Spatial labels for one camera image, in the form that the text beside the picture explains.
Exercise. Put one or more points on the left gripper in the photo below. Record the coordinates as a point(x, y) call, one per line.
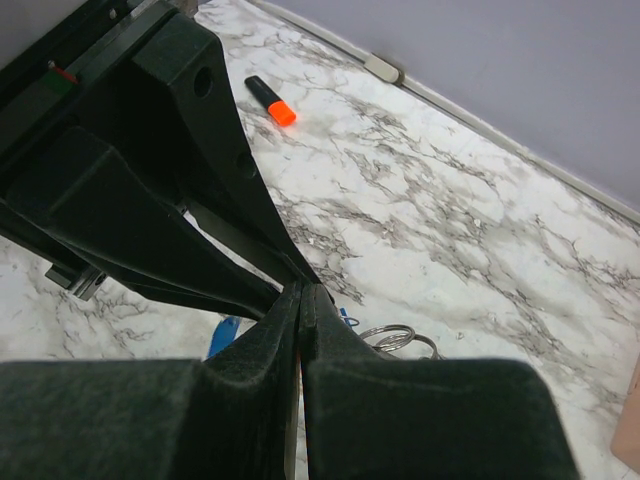
point(81, 74)

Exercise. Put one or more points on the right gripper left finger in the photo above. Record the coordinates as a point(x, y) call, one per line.
point(232, 416)

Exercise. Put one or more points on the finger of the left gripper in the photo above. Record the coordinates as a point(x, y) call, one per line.
point(215, 168)
point(81, 192)

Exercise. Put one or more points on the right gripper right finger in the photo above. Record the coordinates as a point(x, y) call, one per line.
point(371, 418)

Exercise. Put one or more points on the blue tag key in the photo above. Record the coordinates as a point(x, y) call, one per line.
point(223, 335)

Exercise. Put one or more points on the orange black highlighter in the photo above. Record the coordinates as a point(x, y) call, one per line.
point(279, 111)

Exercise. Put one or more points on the white table edge clip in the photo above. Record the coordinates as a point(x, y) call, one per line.
point(384, 70)

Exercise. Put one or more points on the peach plastic file organizer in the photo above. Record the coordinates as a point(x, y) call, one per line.
point(625, 443)

